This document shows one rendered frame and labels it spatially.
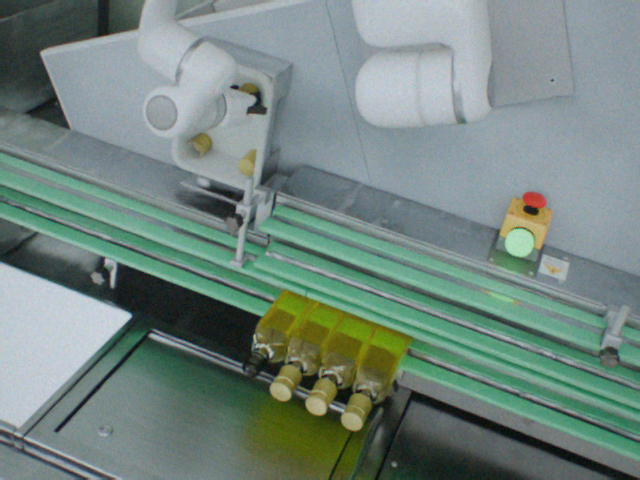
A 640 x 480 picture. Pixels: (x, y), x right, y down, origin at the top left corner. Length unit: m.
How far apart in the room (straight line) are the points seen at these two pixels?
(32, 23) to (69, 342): 0.97
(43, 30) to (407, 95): 1.38
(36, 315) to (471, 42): 0.92
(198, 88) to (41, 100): 1.19
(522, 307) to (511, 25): 0.43
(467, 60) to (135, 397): 0.76
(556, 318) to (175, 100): 0.66
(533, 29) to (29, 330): 0.96
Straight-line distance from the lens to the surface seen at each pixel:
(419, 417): 1.50
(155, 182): 1.57
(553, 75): 1.32
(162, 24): 1.20
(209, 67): 1.15
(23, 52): 2.21
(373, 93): 1.04
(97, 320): 1.53
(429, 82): 1.02
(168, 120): 1.19
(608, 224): 1.43
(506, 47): 1.32
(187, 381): 1.42
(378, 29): 1.00
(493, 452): 1.49
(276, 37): 1.45
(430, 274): 1.32
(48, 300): 1.57
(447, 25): 0.98
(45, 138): 1.71
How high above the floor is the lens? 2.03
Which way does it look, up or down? 55 degrees down
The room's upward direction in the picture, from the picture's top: 143 degrees counter-clockwise
